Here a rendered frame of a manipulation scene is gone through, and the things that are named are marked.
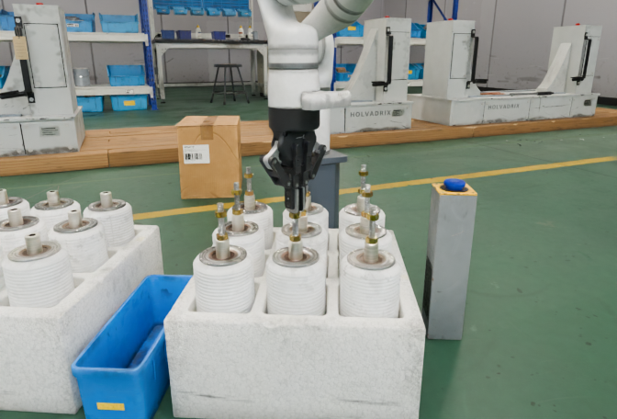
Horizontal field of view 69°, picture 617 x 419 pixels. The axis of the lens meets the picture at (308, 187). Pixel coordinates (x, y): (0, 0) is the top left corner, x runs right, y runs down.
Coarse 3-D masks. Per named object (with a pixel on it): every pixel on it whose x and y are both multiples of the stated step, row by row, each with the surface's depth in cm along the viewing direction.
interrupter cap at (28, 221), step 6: (24, 216) 89; (30, 216) 89; (0, 222) 86; (6, 222) 86; (24, 222) 86; (30, 222) 86; (36, 222) 86; (0, 228) 83; (6, 228) 83; (12, 228) 83; (18, 228) 83; (24, 228) 83
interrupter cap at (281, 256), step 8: (304, 248) 74; (272, 256) 71; (280, 256) 71; (288, 256) 72; (304, 256) 72; (312, 256) 71; (280, 264) 69; (288, 264) 69; (296, 264) 69; (304, 264) 68; (312, 264) 69
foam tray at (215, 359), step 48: (336, 240) 96; (192, 288) 76; (336, 288) 76; (192, 336) 68; (240, 336) 67; (288, 336) 67; (336, 336) 66; (384, 336) 66; (192, 384) 70; (240, 384) 70; (288, 384) 69; (336, 384) 69; (384, 384) 68
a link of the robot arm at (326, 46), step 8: (320, 40) 113; (328, 40) 114; (320, 48) 113; (328, 48) 114; (320, 56) 115; (328, 56) 115; (320, 64) 118; (328, 64) 116; (320, 72) 117; (328, 72) 116; (320, 80) 116; (328, 80) 116; (320, 88) 116; (328, 88) 118
